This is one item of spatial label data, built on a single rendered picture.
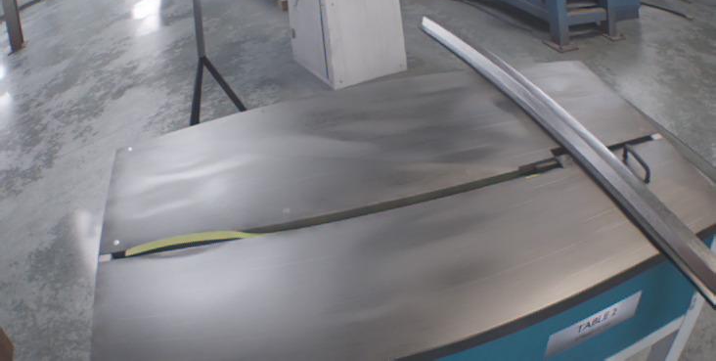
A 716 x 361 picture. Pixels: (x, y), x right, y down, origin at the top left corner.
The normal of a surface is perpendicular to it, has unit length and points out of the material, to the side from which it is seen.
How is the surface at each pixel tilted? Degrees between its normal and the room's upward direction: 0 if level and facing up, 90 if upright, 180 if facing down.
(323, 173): 0
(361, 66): 90
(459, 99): 0
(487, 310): 0
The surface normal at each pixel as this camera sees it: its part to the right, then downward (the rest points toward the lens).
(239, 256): -0.10, -0.84
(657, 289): 0.23, 0.50
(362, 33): 0.46, 0.44
